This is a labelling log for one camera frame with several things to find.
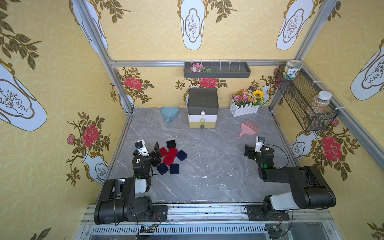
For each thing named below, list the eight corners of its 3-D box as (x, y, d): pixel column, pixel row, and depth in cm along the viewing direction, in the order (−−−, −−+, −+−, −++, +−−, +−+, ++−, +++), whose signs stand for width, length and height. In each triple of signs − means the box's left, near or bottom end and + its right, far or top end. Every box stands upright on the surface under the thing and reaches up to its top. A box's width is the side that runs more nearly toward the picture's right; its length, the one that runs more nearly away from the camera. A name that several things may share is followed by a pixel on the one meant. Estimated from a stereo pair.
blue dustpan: (159, 123, 114) (158, 121, 112) (162, 109, 124) (161, 106, 122) (177, 123, 114) (177, 121, 112) (178, 109, 124) (178, 106, 122)
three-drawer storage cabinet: (188, 130, 109) (187, 111, 94) (189, 106, 126) (188, 85, 110) (217, 130, 109) (220, 111, 93) (214, 106, 126) (216, 85, 110)
